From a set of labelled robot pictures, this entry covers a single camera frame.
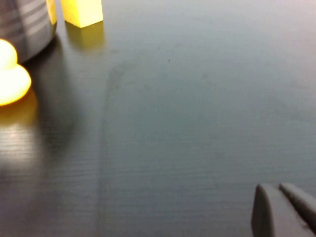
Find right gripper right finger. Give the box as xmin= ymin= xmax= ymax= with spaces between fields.
xmin=278 ymin=182 xmax=316 ymax=234

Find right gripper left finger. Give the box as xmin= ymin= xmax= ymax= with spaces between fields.
xmin=251 ymin=184 xmax=316 ymax=237

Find yellow cube block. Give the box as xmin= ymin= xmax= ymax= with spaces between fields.
xmin=60 ymin=0 xmax=104 ymax=28

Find yellow rubber duck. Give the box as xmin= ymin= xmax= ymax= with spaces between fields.
xmin=0 ymin=39 xmax=32 ymax=107

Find stainless steel pot black handles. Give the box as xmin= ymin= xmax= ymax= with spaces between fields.
xmin=0 ymin=0 xmax=58 ymax=64

